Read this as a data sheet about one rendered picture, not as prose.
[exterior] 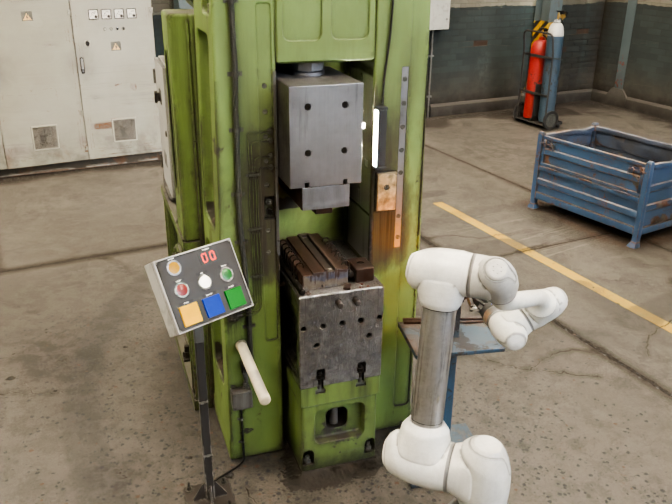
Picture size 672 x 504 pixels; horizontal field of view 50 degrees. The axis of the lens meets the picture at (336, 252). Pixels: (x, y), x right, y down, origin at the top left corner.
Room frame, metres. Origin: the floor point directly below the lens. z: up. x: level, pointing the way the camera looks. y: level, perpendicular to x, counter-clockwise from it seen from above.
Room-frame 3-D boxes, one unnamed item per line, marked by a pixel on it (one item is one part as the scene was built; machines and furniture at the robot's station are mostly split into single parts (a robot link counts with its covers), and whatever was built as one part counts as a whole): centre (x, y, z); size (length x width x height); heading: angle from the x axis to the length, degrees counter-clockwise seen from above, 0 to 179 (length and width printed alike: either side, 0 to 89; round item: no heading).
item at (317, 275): (2.96, 0.11, 0.96); 0.42 x 0.20 x 0.09; 19
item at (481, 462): (1.79, -0.46, 0.77); 0.18 x 0.16 x 0.22; 70
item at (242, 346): (2.57, 0.34, 0.62); 0.44 x 0.05 x 0.05; 19
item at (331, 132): (2.98, 0.07, 1.56); 0.42 x 0.39 x 0.40; 19
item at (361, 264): (2.88, -0.11, 0.95); 0.12 x 0.08 x 0.06; 19
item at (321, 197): (2.96, 0.11, 1.32); 0.42 x 0.20 x 0.10; 19
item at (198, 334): (2.51, 0.54, 0.54); 0.04 x 0.04 x 1.08; 19
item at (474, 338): (2.82, -0.51, 0.66); 0.40 x 0.30 x 0.02; 101
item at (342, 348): (2.99, 0.06, 0.69); 0.56 x 0.38 x 0.45; 19
